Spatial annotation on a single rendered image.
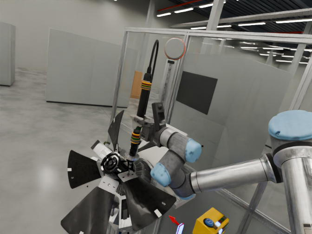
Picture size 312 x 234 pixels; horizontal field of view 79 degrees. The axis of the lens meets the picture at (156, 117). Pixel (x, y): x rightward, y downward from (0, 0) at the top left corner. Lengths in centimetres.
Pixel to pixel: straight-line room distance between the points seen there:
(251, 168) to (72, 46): 589
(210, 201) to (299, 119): 113
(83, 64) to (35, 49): 682
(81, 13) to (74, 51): 701
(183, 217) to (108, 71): 534
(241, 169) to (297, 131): 23
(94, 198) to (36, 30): 1214
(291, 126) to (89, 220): 89
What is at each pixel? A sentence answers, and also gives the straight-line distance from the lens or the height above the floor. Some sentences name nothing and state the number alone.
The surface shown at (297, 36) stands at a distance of 133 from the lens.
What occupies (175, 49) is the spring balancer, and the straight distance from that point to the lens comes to 151.
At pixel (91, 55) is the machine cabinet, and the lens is 630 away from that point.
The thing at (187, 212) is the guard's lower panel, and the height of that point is 64.
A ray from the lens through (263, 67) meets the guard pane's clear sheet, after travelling 135.
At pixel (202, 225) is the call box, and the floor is 106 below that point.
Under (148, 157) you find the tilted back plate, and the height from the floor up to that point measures 116.
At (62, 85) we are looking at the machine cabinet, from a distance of 632.
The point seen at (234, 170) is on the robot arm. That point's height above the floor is 146.
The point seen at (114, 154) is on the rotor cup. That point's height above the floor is 125.
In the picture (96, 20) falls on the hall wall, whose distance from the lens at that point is 1319.
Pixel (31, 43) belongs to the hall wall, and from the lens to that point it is 1286.
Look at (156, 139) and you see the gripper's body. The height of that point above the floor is 145.
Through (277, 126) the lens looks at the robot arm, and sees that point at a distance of 59.
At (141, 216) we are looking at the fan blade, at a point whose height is 115.
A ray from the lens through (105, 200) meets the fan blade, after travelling 105.
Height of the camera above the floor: 174
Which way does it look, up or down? 15 degrees down
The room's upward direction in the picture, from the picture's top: 13 degrees clockwise
